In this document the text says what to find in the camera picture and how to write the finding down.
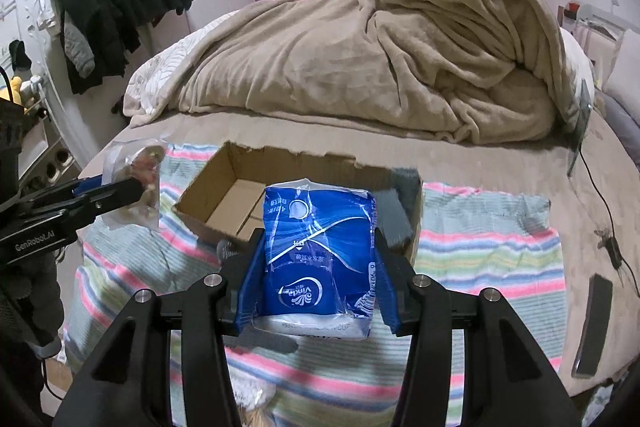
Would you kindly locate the yellow plush toy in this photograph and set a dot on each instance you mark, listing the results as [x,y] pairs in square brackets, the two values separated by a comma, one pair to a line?
[13,95]

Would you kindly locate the white floral pillow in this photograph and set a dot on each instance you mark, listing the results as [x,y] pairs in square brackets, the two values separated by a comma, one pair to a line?
[623,83]

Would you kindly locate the grey pillow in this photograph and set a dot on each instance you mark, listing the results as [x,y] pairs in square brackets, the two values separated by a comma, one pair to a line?
[624,126]

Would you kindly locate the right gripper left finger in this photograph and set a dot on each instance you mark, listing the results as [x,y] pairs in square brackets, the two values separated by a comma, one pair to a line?
[126,380]

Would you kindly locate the open cardboard box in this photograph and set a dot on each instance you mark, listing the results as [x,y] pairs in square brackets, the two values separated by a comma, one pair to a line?
[241,186]

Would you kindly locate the black clothes pile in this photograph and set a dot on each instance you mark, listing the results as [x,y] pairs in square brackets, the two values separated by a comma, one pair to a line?
[97,36]

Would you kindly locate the black phone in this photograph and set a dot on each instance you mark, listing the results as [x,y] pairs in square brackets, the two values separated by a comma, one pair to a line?
[595,328]

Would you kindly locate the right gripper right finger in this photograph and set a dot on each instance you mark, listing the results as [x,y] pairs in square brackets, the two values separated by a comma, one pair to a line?
[508,381]

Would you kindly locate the beige fleece blanket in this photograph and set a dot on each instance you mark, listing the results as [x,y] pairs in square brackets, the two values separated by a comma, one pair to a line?
[478,71]

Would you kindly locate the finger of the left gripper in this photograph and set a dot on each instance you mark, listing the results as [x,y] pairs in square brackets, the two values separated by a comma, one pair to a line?
[90,206]
[87,184]

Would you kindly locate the white floral duvet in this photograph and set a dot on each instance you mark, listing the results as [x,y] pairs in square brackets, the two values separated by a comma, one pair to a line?
[143,90]

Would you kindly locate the blue tissue pack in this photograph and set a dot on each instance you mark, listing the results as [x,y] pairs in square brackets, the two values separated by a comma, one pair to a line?
[320,261]

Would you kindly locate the clear plastic snack bag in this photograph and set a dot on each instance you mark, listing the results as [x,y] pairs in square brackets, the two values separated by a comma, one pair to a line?
[134,168]

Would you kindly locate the striped colourful towel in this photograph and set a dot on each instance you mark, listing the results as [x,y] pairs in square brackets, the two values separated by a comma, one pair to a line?
[470,239]

